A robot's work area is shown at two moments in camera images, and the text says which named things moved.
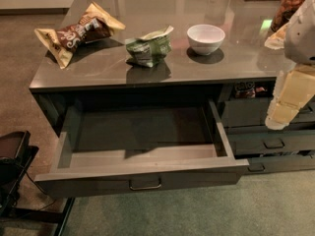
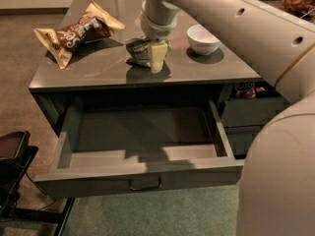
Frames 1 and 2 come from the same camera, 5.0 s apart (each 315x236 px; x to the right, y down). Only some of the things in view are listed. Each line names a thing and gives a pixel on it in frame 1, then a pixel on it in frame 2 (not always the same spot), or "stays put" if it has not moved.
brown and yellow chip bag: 94,24 stays put
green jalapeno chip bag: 150,49 stays put
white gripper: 301,36 → 157,29
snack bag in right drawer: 247,88 stays put
